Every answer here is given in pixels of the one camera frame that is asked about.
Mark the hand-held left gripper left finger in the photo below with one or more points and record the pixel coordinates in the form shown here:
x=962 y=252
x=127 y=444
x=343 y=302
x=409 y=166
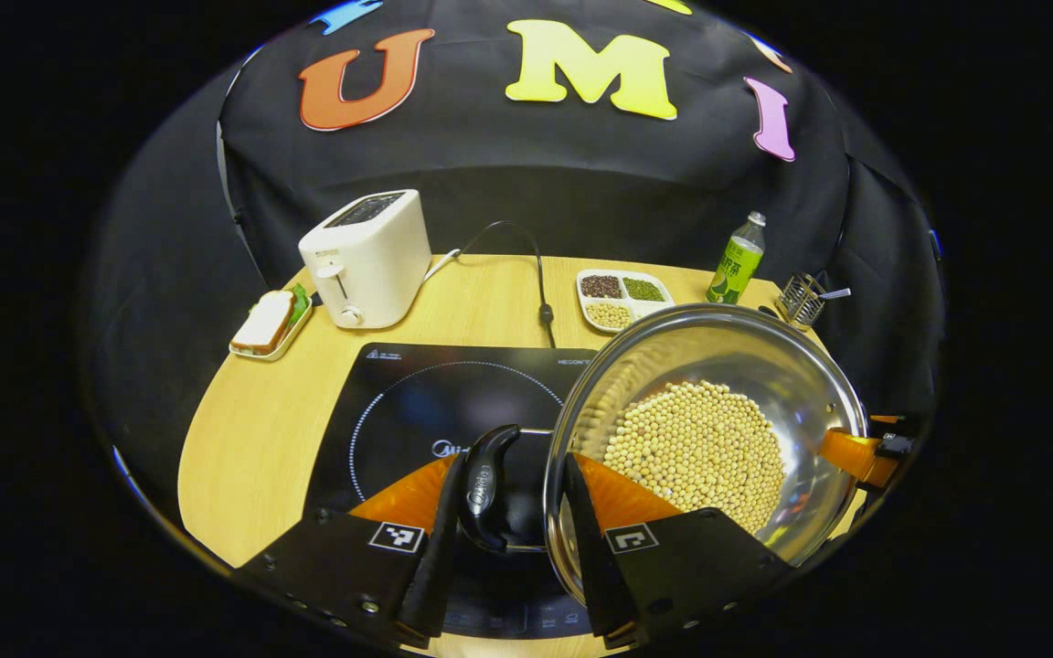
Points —
x=440 y=567

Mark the black induction cooktop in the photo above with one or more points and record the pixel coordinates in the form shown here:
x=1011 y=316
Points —
x=398 y=411

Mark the white divided bean dish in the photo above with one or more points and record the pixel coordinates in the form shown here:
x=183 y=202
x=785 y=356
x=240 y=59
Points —
x=622 y=302

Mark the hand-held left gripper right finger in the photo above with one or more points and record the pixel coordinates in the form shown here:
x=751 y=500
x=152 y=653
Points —
x=586 y=548

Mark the white toaster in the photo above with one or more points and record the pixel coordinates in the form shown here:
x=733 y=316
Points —
x=371 y=265

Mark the small sandwich tray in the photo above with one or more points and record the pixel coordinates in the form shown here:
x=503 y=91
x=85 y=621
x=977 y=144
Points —
x=293 y=334

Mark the green drink bottle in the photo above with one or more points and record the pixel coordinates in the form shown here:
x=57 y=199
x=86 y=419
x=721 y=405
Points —
x=735 y=265

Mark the sandwich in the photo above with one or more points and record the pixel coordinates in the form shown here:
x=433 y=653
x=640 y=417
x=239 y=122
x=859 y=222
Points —
x=263 y=322

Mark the pile of soybeans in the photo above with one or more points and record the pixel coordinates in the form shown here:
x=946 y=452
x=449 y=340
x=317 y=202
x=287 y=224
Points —
x=700 y=448

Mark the stainless steel pot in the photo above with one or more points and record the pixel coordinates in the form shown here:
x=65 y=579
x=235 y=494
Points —
x=764 y=366

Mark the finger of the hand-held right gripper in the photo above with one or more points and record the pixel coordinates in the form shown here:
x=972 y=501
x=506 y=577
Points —
x=856 y=455
x=892 y=420

